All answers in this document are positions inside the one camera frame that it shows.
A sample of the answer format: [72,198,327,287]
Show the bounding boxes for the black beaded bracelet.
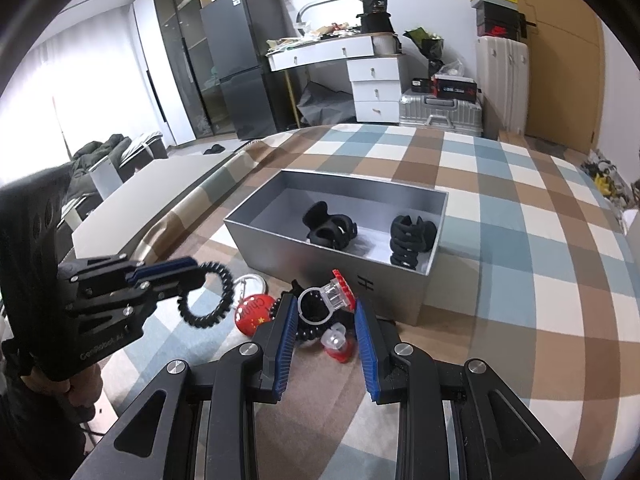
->
[280,280,362,345]
[177,261,234,330]

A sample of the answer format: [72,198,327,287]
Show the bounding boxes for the small red clear trinket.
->
[320,323,357,364]

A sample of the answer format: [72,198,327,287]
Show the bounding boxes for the dark grey refrigerator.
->
[199,0,297,141]

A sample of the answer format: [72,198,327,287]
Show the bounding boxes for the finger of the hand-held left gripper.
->
[66,265,209,334]
[57,255,199,287]

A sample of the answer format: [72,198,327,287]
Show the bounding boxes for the grey storage box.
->
[223,169,449,325]

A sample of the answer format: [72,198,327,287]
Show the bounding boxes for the arched mirror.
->
[296,0,366,36]

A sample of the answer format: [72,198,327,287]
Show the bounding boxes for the pile of shoes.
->
[579,149,637,212]

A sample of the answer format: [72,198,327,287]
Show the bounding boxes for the stack of shoe boxes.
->
[468,0,529,39]

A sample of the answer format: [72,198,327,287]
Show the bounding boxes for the person's left hand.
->
[66,361,102,423]

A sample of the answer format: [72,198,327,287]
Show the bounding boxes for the black jacket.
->
[66,133,133,202]

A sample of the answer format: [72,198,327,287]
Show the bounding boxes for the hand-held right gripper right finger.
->
[355,300,587,480]

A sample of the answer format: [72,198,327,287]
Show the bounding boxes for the black and red box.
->
[432,73,479,100]

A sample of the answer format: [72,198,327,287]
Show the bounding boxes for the white desk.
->
[266,34,404,129]

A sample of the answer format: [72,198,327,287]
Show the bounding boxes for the black bag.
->
[296,79,357,127]

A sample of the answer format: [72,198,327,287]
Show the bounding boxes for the round red badge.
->
[234,294,277,337]

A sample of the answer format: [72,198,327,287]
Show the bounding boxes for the black scrunchie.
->
[388,214,439,269]

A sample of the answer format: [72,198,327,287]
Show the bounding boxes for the stacked black containers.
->
[359,0,397,35]

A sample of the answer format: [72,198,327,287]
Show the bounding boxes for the white drawer unit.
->
[347,55,406,124]

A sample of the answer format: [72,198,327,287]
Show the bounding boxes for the glass door cabinet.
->
[150,0,237,139]

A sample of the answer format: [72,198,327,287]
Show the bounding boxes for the dark wrapped bouquet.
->
[403,27,447,77]

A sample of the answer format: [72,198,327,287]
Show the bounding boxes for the silver suitcase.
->
[398,88,485,137]

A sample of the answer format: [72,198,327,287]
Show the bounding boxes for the black hair claw clip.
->
[302,201,359,250]

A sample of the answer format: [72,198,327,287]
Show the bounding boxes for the silver carabiner ring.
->
[230,274,271,312]

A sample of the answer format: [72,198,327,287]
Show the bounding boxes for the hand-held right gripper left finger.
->
[72,292,297,480]

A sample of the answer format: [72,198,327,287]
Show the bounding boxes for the plaid bed cover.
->
[102,122,640,480]

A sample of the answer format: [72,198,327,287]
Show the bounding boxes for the clear ring with red gear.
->
[298,268,356,324]

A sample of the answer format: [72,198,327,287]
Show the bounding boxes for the white low table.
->
[71,152,242,262]

